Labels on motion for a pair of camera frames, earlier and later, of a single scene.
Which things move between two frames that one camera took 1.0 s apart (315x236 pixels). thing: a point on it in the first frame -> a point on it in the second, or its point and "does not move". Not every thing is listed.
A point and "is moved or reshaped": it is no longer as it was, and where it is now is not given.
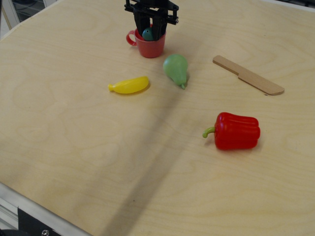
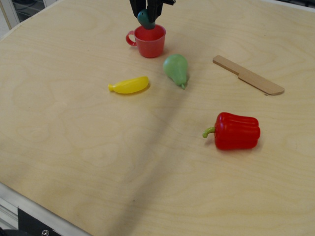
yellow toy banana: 130,85 does not move
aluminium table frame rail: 10,201 does not move
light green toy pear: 176,66 does not move
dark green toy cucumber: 147,34 is moved or reshaped
